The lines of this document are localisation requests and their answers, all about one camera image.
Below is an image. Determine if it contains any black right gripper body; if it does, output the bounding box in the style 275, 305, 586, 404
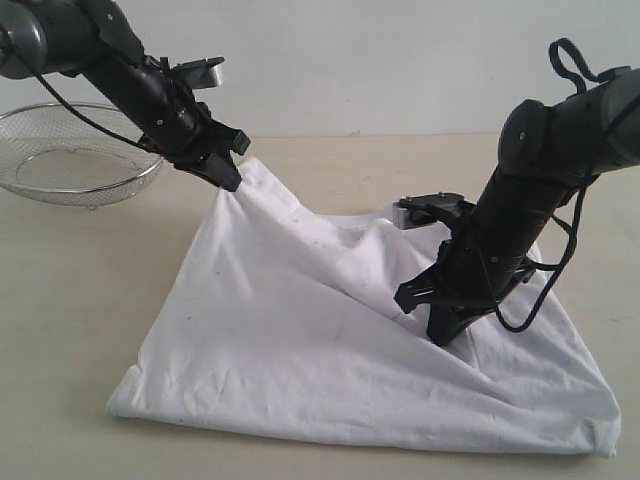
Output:
411, 219, 535, 313

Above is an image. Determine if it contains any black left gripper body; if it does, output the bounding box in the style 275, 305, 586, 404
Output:
99, 59, 235, 172

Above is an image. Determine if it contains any white t-shirt red print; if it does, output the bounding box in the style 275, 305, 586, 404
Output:
106, 158, 621, 457

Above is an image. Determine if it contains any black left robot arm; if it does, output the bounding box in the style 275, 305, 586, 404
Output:
1, 1, 251, 191

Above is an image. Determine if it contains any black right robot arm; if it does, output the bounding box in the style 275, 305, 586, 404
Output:
394, 38, 639, 346

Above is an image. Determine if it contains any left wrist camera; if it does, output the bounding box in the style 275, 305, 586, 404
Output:
171, 57, 225, 90

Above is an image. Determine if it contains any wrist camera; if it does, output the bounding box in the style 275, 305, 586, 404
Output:
392, 192, 474, 231
171, 57, 225, 90

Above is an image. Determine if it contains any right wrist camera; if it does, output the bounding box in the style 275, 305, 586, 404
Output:
392, 192, 474, 231

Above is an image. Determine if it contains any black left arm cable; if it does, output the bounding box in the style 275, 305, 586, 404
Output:
0, 29, 161, 151

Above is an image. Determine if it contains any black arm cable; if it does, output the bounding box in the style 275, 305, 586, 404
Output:
0, 29, 161, 151
492, 38, 640, 333

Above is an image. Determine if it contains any metal wire mesh basket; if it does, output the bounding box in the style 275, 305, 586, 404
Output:
1, 103, 163, 208

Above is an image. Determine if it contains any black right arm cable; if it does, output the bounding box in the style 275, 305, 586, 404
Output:
492, 38, 640, 333

